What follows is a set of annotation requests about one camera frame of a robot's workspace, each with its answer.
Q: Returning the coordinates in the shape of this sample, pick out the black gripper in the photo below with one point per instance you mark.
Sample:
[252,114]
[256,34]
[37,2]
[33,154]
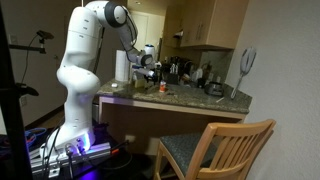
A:
[143,70]

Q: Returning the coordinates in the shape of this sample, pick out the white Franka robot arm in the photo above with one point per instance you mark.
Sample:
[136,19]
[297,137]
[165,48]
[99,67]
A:
[80,66]

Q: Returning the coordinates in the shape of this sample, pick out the small bottle orange label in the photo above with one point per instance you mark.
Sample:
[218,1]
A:
[162,86]

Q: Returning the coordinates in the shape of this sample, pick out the yellow sponge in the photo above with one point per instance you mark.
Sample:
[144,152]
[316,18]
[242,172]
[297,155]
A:
[139,83]

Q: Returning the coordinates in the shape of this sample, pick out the black coffee maker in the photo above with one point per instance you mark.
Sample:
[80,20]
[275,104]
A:
[180,73]

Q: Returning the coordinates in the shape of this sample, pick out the clear jar blue lid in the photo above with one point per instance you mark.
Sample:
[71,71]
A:
[150,50]

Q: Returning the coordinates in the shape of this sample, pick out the white paper towel roll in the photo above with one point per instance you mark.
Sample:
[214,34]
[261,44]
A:
[121,66]

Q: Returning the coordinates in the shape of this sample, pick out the wooden counter base cabinet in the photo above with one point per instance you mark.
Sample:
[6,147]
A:
[150,120]

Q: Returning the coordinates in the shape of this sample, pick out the white earbuds case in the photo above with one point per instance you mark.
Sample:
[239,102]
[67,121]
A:
[114,85]

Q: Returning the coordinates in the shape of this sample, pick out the dark metal pot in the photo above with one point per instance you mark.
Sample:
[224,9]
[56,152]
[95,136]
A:
[214,89]

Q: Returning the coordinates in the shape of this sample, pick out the thin white stick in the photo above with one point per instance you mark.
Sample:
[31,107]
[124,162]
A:
[220,99]

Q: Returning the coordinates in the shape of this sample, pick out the wooden chair dark cushion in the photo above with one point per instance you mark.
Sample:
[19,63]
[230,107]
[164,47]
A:
[213,150]

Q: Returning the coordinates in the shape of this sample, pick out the white fly swatter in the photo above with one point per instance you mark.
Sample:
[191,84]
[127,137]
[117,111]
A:
[248,60]

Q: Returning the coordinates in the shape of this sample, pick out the black stand pole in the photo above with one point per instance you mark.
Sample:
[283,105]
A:
[13,116]

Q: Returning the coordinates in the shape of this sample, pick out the white wall outlet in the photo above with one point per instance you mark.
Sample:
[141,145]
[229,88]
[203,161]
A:
[130,138]

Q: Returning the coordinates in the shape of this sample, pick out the wooden wall cabinet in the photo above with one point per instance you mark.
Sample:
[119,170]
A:
[216,23]

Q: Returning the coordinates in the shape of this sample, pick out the aluminium robot mount rail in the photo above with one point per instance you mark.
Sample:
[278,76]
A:
[83,154]

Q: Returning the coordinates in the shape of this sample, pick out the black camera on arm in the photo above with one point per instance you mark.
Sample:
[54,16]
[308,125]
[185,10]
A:
[45,34]

